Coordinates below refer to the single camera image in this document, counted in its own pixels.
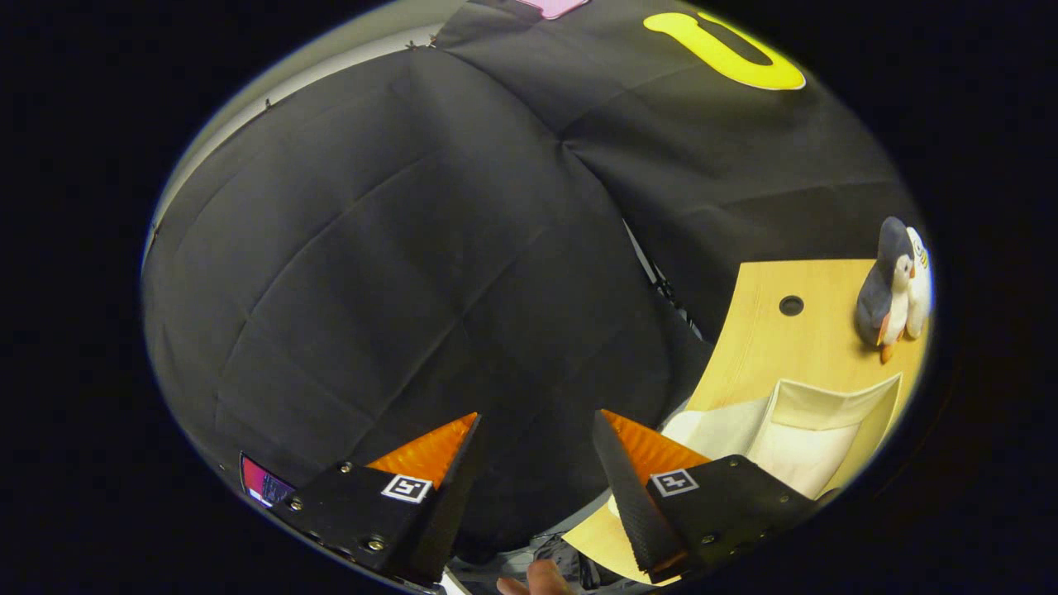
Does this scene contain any white duck plush toy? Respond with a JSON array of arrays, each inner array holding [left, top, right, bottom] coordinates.
[[903, 227, 935, 340]]

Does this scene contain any lit colourful screen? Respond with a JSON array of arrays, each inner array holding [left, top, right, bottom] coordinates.
[[240, 452, 296, 507]]

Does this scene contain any black backdrop cloth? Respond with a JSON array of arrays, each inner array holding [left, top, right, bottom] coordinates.
[[142, 0, 922, 563]]

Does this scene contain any cream fabric storage box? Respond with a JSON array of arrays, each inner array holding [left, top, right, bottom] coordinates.
[[657, 372, 903, 502]]

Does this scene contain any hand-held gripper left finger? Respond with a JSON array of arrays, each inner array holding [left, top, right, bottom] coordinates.
[[271, 412, 482, 589]]

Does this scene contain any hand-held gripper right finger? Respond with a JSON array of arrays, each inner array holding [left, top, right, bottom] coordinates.
[[592, 408, 832, 584]]

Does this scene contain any grey penguin plush toy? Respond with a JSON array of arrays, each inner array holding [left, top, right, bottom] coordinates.
[[855, 217, 917, 364]]

